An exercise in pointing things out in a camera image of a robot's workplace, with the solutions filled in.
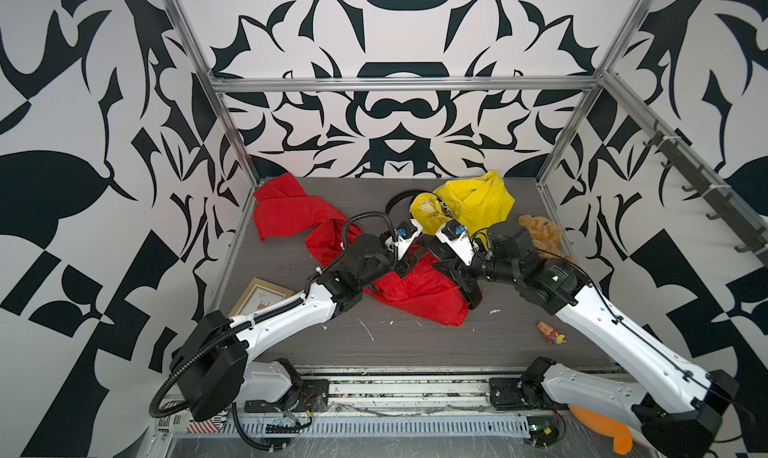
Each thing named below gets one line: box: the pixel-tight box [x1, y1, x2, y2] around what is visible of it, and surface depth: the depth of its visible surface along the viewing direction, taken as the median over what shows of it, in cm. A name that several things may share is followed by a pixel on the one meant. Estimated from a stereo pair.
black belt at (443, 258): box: [393, 234, 483, 310], surface depth 67 cm
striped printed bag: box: [157, 411, 230, 436], surface depth 70 cm
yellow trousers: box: [410, 171, 516, 236], surface depth 107 cm
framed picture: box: [229, 277, 296, 317], surface depth 93 cm
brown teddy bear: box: [518, 215, 576, 264], surface depth 98 cm
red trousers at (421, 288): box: [252, 173, 471, 326], surface depth 81 cm
